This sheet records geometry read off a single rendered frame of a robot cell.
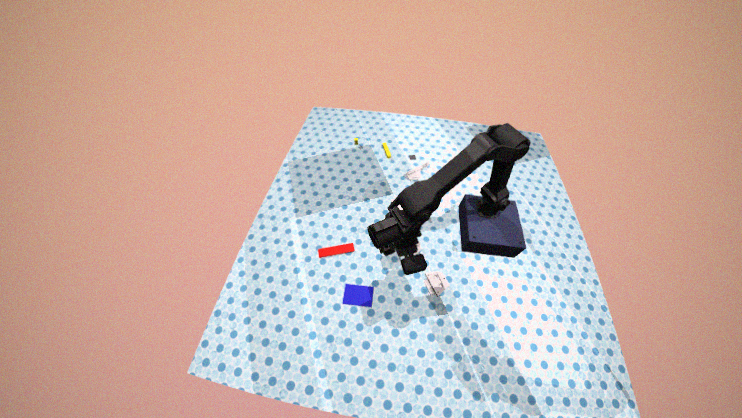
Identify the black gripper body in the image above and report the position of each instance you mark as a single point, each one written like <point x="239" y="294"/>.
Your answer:
<point x="413" y="263"/>

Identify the red flat bar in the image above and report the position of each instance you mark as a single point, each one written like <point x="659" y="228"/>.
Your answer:
<point x="336" y="250"/>

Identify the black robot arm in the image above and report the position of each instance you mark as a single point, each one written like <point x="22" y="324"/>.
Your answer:
<point x="503" y="143"/>

